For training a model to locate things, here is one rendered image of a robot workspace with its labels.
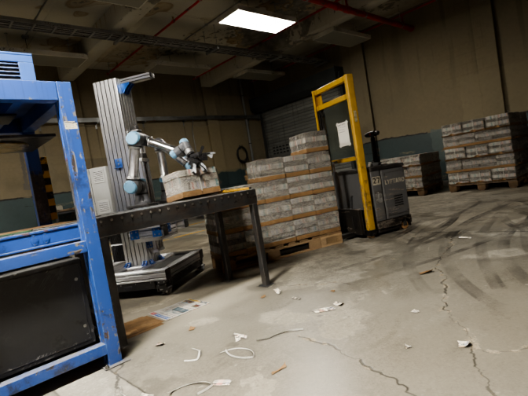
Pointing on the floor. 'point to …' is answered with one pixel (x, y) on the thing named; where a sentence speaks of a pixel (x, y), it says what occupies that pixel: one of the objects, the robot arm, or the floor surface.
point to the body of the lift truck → (379, 194)
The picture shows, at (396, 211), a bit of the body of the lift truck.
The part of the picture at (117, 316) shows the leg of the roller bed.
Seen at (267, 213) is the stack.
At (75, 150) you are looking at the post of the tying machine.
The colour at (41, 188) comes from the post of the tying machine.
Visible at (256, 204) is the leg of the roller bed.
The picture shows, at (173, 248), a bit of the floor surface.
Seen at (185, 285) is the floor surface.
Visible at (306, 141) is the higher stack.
